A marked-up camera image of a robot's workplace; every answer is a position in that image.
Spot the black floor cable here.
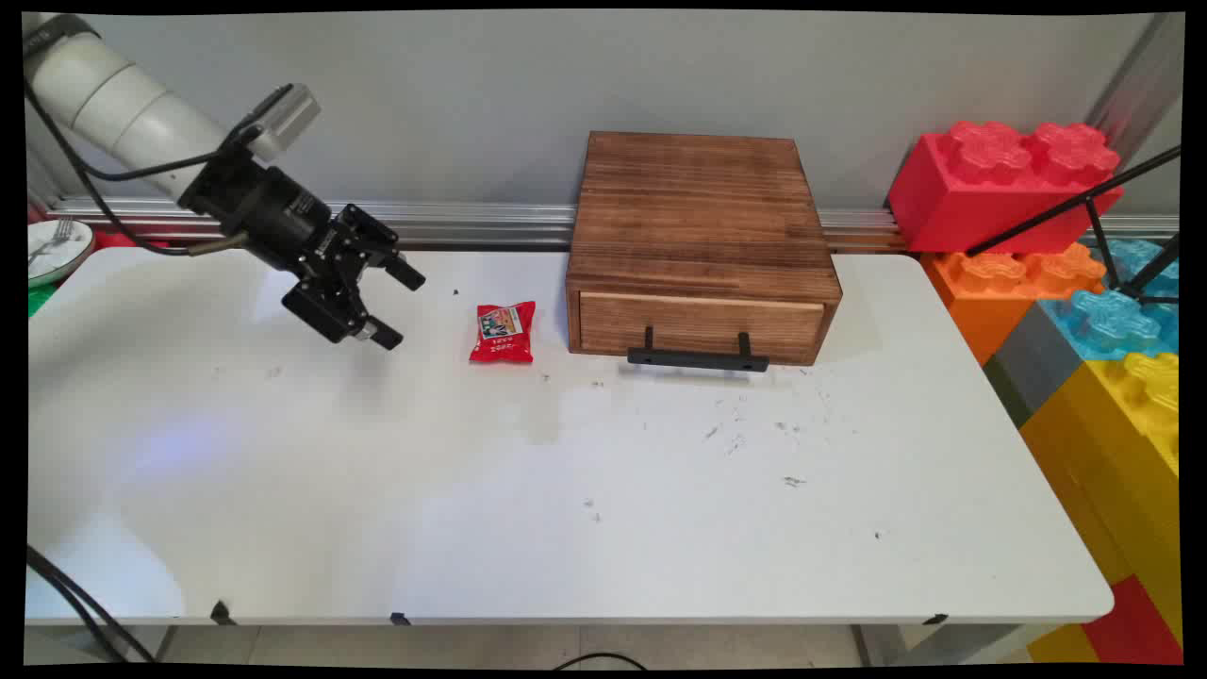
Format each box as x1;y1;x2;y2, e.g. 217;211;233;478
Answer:
552;652;650;671

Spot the big red toy brick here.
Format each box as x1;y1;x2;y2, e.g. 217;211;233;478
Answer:
886;120;1125;256

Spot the flat red toy brick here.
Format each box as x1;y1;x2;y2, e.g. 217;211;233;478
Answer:
1081;575;1183;666

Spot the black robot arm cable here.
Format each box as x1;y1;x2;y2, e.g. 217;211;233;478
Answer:
25;83;248;257

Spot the black tripod stand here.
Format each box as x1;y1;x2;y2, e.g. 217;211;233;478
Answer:
964;143;1183;305

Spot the silver fork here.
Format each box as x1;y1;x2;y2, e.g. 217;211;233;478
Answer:
28;216;75;267

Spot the aluminium frame post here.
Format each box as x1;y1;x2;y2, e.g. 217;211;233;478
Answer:
1084;13;1185;142

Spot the white plate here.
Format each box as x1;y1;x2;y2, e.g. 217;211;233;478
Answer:
27;219;95;288

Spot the big grey toy brick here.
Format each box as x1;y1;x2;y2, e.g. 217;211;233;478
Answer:
983;300;1085;429

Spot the big orange toy brick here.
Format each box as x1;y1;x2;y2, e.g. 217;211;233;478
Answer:
920;241;1107;367

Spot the brown wooden drawer cabinet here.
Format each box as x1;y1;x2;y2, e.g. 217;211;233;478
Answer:
565;131;844;367

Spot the red snack packet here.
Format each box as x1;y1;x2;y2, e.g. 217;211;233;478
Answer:
469;301;537;365

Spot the aluminium frame rail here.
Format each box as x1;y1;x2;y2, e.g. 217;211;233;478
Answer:
47;196;1180;254

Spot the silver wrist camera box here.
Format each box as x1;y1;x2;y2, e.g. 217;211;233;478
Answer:
243;83;322;162

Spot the big yellow toy brick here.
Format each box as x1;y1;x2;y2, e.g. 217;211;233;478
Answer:
1018;351;1183;646

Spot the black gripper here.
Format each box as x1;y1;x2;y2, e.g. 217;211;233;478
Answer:
178;149;427;352

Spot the big blue toy brick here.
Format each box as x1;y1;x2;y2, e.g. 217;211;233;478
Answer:
1037;238;1182;363

